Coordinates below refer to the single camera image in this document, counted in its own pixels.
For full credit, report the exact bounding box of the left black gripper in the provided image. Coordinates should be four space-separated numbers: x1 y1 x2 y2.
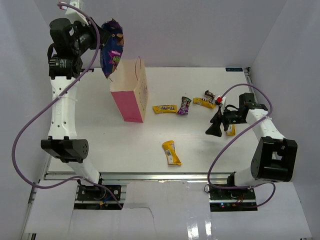
71 16 112 56

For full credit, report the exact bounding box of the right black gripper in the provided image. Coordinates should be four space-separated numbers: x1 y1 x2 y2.
206 105 248 137

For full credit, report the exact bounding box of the purple snack chip bag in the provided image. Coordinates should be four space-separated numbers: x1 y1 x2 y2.
100 18 124 79

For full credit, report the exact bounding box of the yellow m&m packet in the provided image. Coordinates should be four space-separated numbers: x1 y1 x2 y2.
152 104 178 114
192 97 216 109

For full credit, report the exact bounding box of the pink paper gift bag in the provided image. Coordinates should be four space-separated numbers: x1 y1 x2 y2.
110 57 149 123

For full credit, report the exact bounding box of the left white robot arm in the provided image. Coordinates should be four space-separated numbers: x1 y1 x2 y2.
40 18 111 200

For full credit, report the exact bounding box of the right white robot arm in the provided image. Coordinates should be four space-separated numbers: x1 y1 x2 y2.
205 93 298 200

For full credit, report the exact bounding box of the yellow packet under gripper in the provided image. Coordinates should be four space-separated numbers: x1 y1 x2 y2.
226 124 236 136

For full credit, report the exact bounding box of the brown snickers bar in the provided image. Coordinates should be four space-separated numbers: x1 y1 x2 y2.
204 90 216 99

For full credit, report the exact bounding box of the purple candy packet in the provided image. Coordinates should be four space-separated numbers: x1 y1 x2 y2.
177 96 192 115

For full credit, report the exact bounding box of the blue label sticker left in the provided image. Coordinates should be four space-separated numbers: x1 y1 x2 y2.
80 68 95 73

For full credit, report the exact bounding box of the blue label sticker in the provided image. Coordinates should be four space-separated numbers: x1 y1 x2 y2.
80 68 95 73
225 67 243 72

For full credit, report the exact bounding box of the yellow candy packet front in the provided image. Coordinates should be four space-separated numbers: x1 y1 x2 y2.
162 140 182 166

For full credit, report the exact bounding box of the blue label sticker right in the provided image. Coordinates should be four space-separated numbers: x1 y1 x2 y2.
225 67 243 72

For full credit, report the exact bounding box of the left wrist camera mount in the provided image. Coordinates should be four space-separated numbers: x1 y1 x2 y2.
58 0 92 26

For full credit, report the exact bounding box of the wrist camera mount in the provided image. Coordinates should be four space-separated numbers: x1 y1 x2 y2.
58 0 92 26
214 95 226 108

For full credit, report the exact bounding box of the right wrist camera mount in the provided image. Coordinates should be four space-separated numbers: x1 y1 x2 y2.
214 95 226 108

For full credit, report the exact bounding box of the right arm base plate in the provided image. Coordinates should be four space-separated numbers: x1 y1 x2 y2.
206 186 256 201

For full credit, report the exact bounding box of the aluminium front rail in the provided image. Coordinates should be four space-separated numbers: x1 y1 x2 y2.
45 172 231 184

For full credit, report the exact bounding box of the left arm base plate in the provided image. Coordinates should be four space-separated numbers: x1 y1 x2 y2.
76 185 122 201

